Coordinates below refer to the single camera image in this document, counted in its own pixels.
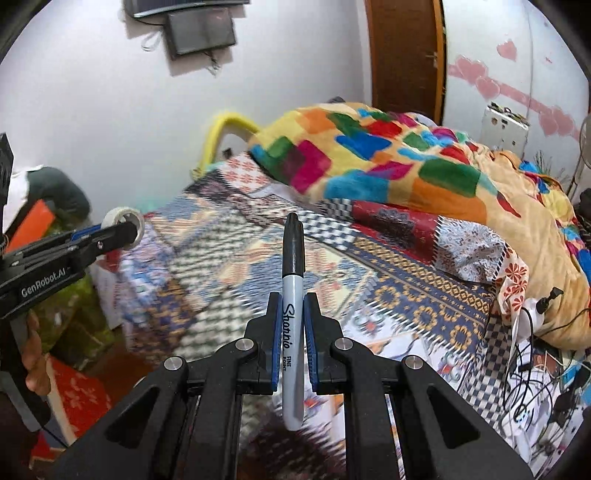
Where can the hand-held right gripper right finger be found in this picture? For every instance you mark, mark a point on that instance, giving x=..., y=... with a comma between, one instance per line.
x=310, y=341

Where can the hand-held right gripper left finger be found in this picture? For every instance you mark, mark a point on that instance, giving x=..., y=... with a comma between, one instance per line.
x=277, y=341

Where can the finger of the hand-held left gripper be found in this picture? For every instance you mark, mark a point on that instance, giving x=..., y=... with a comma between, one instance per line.
x=85, y=234
x=122, y=236

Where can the white tape roll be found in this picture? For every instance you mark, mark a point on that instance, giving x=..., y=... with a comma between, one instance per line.
x=115, y=214

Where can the black and grey marker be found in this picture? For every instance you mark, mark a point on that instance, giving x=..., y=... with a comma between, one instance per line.
x=292, y=277

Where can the person's left hand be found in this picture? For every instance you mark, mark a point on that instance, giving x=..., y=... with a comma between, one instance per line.
x=38, y=364

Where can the green cloth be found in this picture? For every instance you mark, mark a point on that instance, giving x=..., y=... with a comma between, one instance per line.
x=74, y=304

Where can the dark grey cushion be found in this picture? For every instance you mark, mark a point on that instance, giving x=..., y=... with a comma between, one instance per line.
x=60, y=189

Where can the orange box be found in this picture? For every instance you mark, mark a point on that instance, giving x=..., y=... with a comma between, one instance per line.
x=34, y=221

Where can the white cloth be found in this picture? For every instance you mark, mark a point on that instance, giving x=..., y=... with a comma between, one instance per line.
x=18, y=189

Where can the red patterned cloth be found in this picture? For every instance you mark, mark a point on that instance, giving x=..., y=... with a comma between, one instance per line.
x=76, y=397

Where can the colourful patchwork blanket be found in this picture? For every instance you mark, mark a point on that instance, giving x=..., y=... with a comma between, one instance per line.
x=369, y=152

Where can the black rectangular panel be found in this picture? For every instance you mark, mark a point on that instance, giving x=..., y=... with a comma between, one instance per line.
x=201, y=30

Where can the white charger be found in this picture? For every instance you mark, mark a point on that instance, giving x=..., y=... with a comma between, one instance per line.
x=521, y=415

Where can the wooden door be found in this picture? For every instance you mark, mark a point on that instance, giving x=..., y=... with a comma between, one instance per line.
x=406, y=55

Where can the dark cloth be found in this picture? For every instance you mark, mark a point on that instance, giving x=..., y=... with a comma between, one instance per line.
x=584, y=207

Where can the white standing fan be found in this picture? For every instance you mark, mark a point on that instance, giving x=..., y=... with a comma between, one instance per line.
x=584, y=143

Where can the white wall box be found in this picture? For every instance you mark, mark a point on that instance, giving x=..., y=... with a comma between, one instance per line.
x=503, y=127

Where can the pink heart wall stickers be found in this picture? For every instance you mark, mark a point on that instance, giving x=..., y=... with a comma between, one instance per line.
x=480, y=78

